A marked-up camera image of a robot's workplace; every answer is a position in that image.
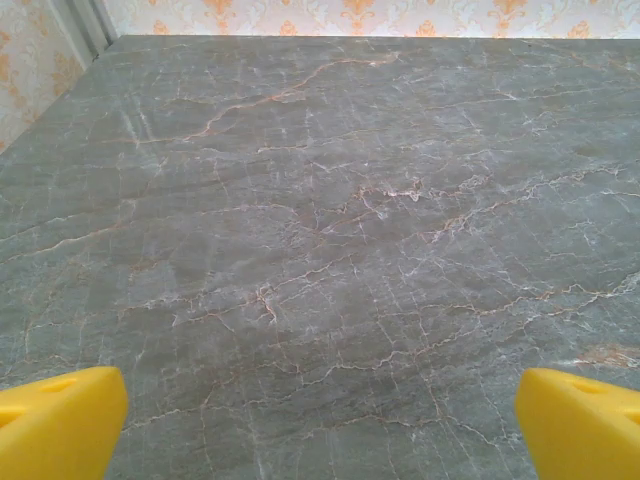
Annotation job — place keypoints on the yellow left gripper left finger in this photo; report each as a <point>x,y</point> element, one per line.
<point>60,425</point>

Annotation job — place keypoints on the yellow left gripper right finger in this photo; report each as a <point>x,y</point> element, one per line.
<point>585,430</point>

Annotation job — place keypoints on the aluminium frame corner post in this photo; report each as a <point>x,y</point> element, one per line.
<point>92,25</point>

